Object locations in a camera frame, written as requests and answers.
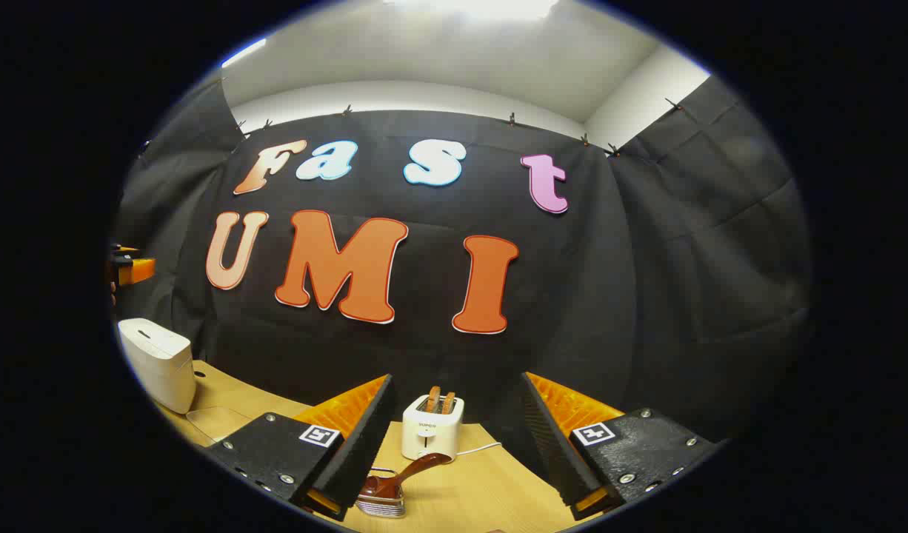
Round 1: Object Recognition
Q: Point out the brown wooden spoon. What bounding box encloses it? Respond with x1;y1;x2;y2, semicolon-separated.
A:
358;452;453;512

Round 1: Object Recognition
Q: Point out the white toaster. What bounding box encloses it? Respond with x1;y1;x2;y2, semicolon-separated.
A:
401;395;465;463

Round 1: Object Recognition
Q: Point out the black backdrop cloth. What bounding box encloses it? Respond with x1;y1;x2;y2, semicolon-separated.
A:
113;74;814;460

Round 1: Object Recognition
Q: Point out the clear plastic rice container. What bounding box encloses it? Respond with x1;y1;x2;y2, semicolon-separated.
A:
187;406;256;447

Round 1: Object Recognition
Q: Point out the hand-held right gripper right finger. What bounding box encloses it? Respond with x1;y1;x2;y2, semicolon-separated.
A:
519;372;721;521

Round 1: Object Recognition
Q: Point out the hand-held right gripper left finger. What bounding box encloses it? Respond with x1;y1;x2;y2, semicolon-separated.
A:
206;374;396;523

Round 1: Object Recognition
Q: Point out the white rice cooker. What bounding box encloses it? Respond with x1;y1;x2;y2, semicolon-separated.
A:
118;318;196;415

